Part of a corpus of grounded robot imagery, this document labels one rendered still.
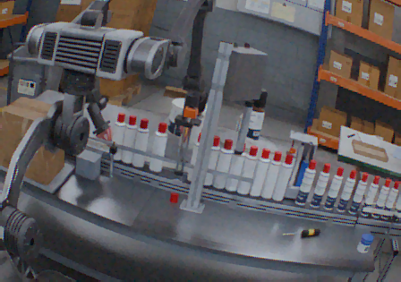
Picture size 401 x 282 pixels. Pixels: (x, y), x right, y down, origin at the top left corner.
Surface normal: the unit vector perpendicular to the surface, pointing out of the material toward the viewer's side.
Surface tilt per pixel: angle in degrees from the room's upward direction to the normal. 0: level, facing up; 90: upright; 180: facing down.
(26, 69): 94
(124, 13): 89
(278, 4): 90
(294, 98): 90
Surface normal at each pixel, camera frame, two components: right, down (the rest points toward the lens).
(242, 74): 0.69, 0.36
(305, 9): -0.29, 0.26
